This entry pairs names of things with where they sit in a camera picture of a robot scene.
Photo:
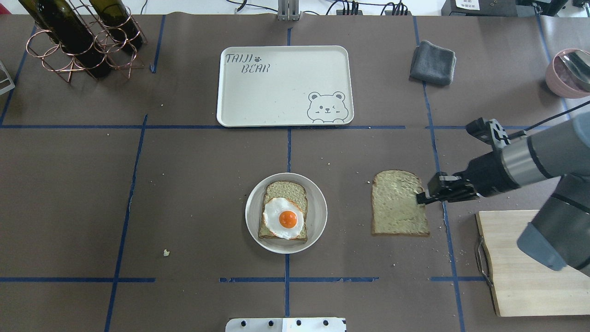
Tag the fried egg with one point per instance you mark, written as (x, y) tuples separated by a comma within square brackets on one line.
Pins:
[(283, 218)]

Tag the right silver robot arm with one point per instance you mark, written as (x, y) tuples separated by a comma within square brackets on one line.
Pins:
[(558, 236)]

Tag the white wire cup rack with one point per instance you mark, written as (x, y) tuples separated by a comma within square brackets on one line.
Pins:
[(6, 81)]

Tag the metal scoop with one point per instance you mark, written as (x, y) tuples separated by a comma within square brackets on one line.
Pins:
[(577, 64)]

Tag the grey folded cloth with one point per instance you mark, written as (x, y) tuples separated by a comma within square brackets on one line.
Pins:
[(433, 64)]

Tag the white round plate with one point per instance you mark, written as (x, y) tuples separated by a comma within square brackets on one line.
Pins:
[(316, 216)]

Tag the black power box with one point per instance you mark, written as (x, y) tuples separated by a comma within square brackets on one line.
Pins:
[(479, 8)]

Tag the pink bowl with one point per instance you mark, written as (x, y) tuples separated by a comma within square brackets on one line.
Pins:
[(560, 80)]

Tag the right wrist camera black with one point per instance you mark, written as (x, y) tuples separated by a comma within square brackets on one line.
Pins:
[(491, 132)]

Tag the cream bear tray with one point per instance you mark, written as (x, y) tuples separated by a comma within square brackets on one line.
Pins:
[(284, 86)]

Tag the dark wine bottle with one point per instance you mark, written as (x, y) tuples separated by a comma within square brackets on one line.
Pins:
[(58, 17), (122, 28)]

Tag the copper wire bottle rack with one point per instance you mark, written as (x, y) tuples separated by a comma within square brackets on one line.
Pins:
[(94, 37)]

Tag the aluminium frame post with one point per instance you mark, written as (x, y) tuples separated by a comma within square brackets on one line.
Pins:
[(288, 10)]

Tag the wooden cutting board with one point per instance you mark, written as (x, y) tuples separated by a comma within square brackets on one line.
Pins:
[(521, 286)]

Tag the bread slice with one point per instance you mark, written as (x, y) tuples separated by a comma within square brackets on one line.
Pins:
[(395, 210), (292, 191)]

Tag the white camera pole base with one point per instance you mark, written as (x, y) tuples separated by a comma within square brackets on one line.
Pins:
[(287, 324)]

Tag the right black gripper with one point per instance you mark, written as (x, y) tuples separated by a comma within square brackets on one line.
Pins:
[(488, 174)]

